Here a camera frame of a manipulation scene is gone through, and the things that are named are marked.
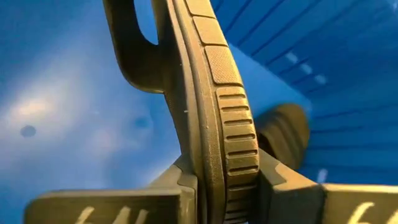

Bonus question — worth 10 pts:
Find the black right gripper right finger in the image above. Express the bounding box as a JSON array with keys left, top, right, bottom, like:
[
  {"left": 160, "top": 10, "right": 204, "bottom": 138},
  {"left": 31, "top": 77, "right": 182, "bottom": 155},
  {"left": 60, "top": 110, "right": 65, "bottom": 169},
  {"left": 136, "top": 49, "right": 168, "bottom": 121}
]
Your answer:
[{"left": 257, "top": 148, "right": 398, "bottom": 224}]

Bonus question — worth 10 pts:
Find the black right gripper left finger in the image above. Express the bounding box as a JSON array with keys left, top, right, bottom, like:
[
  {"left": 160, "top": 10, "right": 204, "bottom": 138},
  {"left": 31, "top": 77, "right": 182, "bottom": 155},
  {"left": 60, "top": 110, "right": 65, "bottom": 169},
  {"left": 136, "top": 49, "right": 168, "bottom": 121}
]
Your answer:
[{"left": 24, "top": 155, "right": 199, "bottom": 224}]

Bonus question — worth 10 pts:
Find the blue plastic bin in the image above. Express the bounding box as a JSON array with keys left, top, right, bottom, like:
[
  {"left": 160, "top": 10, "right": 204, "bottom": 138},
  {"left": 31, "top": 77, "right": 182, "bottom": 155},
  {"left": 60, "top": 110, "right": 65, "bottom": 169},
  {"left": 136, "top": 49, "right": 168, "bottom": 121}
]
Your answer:
[{"left": 0, "top": 0, "right": 398, "bottom": 224}]

